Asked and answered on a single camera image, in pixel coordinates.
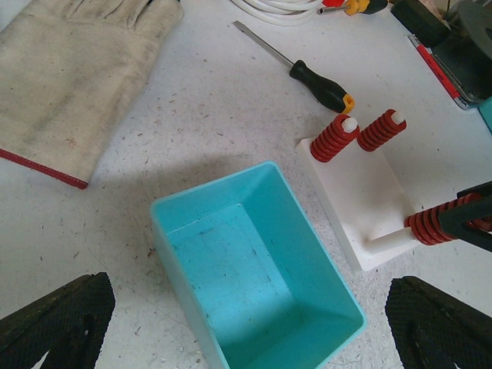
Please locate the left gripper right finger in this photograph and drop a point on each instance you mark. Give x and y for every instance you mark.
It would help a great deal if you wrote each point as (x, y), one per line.
(432, 329)

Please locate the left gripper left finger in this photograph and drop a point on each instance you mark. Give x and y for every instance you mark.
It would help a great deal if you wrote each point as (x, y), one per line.
(64, 329)

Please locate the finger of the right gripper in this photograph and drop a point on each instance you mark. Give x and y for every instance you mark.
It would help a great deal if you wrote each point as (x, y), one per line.
(457, 222)
(483, 190)

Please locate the large red spring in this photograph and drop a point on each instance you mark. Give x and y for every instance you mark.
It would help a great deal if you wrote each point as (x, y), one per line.
(381, 130)

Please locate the beige work glove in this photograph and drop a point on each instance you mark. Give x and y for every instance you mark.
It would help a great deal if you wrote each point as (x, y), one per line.
(70, 70)

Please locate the clear turquoise storage box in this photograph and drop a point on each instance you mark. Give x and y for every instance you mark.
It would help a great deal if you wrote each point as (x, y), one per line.
(485, 109)

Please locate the turquoise plastic tray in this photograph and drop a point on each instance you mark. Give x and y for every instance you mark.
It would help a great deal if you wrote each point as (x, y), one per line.
(252, 277)

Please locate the black sponge block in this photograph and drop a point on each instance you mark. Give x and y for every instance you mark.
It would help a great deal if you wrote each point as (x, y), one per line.
(417, 19)

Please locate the black orange screwdriver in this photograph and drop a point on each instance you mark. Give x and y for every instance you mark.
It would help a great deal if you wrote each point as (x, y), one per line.
(327, 92)

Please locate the yellow black screwdriver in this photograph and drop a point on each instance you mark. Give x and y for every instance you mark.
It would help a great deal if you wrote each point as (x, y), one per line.
(353, 7)

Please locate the white peg base plate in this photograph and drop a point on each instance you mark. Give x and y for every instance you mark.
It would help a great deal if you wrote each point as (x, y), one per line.
(364, 203)

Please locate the black cable spool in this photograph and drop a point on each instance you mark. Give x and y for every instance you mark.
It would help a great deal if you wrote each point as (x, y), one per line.
(465, 54)

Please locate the red handled hex key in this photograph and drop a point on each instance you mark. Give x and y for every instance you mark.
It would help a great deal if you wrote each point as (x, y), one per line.
(438, 65)

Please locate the white cable spool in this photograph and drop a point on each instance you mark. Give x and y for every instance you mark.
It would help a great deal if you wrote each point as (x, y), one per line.
(287, 13)

